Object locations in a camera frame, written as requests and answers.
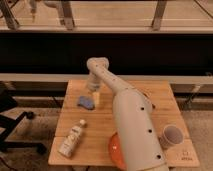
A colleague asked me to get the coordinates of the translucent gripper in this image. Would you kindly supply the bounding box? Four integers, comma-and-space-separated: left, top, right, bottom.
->
86, 82, 100, 107

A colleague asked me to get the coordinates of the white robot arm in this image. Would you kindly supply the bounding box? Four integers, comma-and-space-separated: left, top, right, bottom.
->
87, 57, 169, 171

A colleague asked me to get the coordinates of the light wooden table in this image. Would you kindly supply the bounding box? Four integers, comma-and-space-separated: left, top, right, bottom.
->
48, 80, 200, 167

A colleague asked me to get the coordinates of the red brown sausage toy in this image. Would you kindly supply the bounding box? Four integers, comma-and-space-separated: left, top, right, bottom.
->
143, 93, 156, 109

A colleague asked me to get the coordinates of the white plastic bottle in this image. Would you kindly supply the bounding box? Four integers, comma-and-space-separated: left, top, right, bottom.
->
58, 119, 86, 157

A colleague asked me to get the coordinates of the white paper cup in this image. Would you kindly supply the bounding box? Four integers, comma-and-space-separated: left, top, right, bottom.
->
159, 125, 184, 149

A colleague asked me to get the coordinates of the black office chair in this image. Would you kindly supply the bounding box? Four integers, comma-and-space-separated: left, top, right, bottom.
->
0, 82, 48, 156

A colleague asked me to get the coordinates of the black cable on floor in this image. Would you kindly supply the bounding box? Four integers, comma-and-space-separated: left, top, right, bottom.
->
0, 121, 38, 171

